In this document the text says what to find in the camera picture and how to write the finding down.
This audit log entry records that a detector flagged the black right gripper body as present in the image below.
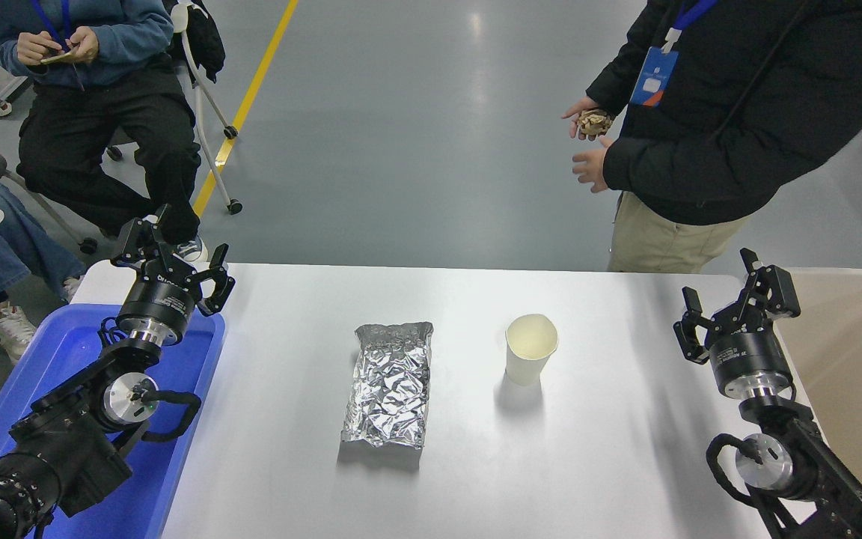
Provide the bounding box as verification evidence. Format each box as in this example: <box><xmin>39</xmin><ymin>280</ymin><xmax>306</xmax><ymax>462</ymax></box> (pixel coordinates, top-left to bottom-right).
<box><xmin>708</xmin><ymin>328</ymin><xmax>793</xmax><ymax>390</ymax></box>

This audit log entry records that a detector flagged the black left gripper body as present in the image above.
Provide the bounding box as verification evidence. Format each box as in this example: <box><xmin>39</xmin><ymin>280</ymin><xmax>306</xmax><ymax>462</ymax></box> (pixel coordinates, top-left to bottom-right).
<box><xmin>115</xmin><ymin>269</ymin><xmax>201</xmax><ymax>339</ymax></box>

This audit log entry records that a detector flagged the white paper cup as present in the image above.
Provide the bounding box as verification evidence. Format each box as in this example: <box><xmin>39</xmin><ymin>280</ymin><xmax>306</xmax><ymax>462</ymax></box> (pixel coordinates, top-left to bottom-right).
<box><xmin>505</xmin><ymin>314</ymin><xmax>559</xmax><ymax>387</ymax></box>

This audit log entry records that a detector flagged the tan paper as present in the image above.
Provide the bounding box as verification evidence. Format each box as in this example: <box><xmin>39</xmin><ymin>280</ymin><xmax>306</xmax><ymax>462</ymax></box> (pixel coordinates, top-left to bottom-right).
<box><xmin>577</xmin><ymin>109</ymin><xmax>615</xmax><ymax>138</ymax></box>

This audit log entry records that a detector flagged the large pale dustbin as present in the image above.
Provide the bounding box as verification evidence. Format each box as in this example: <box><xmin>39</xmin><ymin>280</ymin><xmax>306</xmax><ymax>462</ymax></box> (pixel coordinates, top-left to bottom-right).
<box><xmin>775</xmin><ymin>268</ymin><xmax>862</xmax><ymax>517</ymax></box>

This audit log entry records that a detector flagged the standing person's left hand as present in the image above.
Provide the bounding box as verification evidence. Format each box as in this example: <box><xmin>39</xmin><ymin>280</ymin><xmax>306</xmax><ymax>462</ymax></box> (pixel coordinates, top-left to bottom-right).
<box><xmin>572</xmin><ymin>136</ymin><xmax>615</xmax><ymax>194</ymax></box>

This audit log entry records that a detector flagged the seated person's left hand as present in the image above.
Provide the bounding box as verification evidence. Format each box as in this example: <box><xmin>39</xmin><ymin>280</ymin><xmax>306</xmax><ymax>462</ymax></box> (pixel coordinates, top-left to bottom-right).
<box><xmin>64</xmin><ymin>26</ymin><xmax>100</xmax><ymax>64</ymax></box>

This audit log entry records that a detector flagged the seated person's right hand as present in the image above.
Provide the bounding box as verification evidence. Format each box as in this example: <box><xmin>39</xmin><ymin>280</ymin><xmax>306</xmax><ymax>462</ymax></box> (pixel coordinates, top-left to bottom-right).
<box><xmin>18</xmin><ymin>31</ymin><xmax>64</xmax><ymax>67</ymax></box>

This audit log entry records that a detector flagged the standing person's right hand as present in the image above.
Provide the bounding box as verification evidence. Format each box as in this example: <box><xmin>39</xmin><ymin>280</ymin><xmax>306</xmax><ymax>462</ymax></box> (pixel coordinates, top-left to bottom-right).
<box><xmin>562</xmin><ymin>96</ymin><xmax>601</xmax><ymax>141</ymax></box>

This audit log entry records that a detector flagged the blue plastic tray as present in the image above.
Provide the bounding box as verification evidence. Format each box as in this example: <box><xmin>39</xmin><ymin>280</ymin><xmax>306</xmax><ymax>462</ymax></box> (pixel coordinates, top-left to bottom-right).
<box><xmin>0</xmin><ymin>303</ymin><xmax>227</xmax><ymax>539</ymax></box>

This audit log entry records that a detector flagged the seated person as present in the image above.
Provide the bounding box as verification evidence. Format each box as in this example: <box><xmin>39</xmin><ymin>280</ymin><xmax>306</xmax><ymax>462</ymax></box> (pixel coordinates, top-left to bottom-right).
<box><xmin>0</xmin><ymin>0</ymin><xmax>207</xmax><ymax>264</ymax></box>

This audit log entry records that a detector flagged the white-framed wheeled chair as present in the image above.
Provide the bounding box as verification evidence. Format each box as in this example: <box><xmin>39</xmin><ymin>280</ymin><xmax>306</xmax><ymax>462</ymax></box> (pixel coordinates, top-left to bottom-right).
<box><xmin>106</xmin><ymin>0</ymin><xmax>243</xmax><ymax>216</ymax></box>

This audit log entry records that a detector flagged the standing person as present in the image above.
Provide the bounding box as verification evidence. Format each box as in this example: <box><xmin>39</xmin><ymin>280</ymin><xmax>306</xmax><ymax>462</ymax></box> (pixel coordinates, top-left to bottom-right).
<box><xmin>562</xmin><ymin>0</ymin><xmax>862</xmax><ymax>274</ymax></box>

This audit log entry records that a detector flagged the black jacket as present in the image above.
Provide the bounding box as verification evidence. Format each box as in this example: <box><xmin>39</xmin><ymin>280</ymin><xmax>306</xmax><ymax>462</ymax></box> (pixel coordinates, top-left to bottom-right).
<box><xmin>164</xmin><ymin>0</ymin><xmax>226</xmax><ymax>83</ymax></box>

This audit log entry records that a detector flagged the crumpled silver foil tray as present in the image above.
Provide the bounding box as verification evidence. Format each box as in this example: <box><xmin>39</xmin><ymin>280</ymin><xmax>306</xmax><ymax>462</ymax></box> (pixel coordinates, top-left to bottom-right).
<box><xmin>340</xmin><ymin>322</ymin><xmax>434</xmax><ymax>451</ymax></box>

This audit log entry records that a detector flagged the blue badge with lanyard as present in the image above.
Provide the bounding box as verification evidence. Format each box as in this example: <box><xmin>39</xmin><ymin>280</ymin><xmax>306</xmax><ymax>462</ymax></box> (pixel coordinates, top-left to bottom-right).
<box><xmin>629</xmin><ymin>0</ymin><xmax>720</xmax><ymax>108</ymax></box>

